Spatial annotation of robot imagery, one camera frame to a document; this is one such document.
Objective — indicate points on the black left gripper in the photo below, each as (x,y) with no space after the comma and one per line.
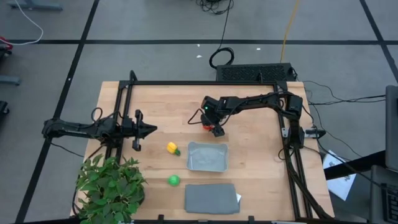
(137,128)

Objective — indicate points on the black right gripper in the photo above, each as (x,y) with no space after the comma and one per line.
(212,118)

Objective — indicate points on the red toy tomato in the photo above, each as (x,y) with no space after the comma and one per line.
(208,127)

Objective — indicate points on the yellow toy pepper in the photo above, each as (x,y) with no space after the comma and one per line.
(171,147)

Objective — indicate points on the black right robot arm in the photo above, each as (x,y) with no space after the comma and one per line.
(264,101)

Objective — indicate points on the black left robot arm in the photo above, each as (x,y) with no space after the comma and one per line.
(74,129)

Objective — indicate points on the grey tupperware container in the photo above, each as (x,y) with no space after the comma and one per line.
(207,157)

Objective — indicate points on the green toy lime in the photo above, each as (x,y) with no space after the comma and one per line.
(173,180)

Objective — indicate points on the grey folded cloth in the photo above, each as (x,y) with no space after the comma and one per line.
(211,199)

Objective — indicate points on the green leafy plant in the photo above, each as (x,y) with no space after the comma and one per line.
(109,189)

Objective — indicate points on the small white paper card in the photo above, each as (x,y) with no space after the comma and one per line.
(238,198)

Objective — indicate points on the black table clamp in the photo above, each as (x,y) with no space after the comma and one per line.
(160,218)
(251,218)

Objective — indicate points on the white printed paper sheet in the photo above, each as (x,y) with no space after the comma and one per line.
(340,183)

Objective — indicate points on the black caster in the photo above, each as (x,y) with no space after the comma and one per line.
(3,108)

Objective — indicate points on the grey furniture foot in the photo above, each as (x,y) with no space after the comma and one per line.
(9,81)
(34,5)

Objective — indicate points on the black beam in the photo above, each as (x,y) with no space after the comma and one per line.
(357,165)

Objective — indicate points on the red object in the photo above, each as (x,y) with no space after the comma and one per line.
(5,43)

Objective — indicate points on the grey cabinet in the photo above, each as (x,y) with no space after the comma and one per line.
(392,127)

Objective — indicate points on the dark grey equipment case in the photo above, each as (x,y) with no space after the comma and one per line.
(384,196)

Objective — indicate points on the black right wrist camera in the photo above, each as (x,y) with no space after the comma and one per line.
(210,104)

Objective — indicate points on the black aluminium frame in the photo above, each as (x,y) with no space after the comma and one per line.
(202,83)

